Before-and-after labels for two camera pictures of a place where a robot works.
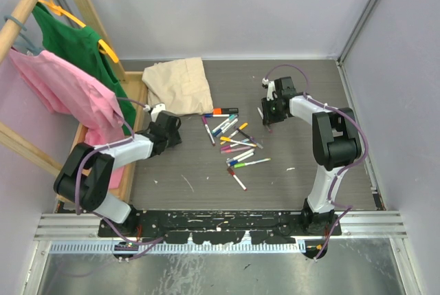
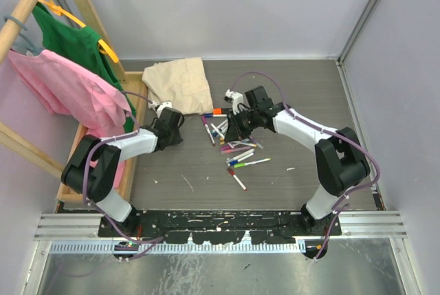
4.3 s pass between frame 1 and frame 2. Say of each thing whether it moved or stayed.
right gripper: moved
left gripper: stayed
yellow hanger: stayed
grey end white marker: stayed
